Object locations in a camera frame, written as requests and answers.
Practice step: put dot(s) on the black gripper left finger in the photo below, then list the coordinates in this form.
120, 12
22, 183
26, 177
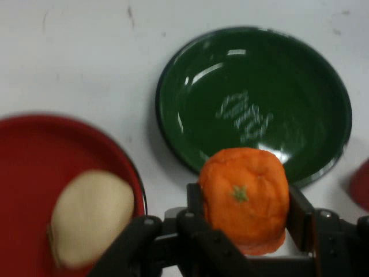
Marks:
184, 248

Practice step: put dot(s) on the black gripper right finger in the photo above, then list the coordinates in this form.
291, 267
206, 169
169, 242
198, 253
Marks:
323, 236

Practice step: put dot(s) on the orange toy tangerine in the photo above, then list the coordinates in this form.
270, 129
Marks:
245, 202

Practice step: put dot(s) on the small red round object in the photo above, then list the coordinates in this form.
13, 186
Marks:
361, 187

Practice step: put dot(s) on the beige plush potato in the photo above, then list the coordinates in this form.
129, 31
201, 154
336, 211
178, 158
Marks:
89, 216

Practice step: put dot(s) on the dark green enamel plate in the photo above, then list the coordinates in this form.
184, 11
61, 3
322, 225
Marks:
259, 95

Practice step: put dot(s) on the red round plate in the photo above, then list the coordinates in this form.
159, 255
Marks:
31, 173

